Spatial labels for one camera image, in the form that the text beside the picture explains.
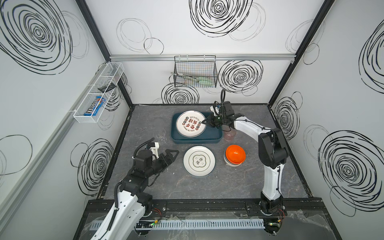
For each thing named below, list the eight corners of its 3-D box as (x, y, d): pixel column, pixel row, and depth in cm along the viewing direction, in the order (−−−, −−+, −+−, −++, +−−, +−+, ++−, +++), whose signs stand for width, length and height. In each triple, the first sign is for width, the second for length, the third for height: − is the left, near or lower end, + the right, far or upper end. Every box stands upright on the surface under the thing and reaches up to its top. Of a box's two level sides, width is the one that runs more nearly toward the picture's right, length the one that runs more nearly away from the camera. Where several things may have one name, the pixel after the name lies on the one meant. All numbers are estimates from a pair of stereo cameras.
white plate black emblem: (183, 175, 86) (182, 173, 83) (184, 148, 97) (184, 145, 95) (215, 175, 86) (216, 173, 83) (213, 148, 97) (213, 145, 95)
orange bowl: (225, 168, 89) (228, 160, 80) (223, 153, 95) (226, 144, 87) (242, 168, 89) (247, 160, 80) (239, 153, 95) (243, 144, 87)
